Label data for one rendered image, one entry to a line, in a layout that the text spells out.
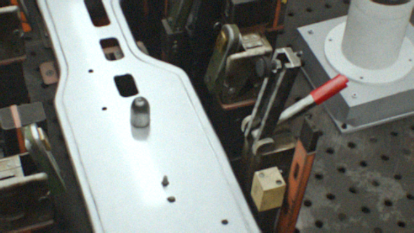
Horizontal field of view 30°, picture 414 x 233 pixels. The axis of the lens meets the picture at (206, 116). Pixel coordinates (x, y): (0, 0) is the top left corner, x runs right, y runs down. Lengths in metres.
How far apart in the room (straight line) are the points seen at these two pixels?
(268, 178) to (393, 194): 0.53
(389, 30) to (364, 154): 0.26
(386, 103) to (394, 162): 0.12
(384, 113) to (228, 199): 0.61
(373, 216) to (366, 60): 0.32
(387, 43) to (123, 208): 0.70
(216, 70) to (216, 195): 0.22
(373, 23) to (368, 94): 0.15
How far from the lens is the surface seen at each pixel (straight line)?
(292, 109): 1.12
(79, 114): 1.23
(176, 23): 1.36
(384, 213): 1.54
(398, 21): 1.56
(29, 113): 1.25
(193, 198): 1.13
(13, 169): 1.12
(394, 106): 1.66
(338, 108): 1.62
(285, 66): 1.01
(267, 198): 1.09
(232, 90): 1.28
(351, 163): 1.60
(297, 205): 1.10
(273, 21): 1.43
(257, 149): 1.11
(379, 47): 1.59
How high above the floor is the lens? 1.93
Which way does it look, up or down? 49 degrees down
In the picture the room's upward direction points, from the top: 6 degrees clockwise
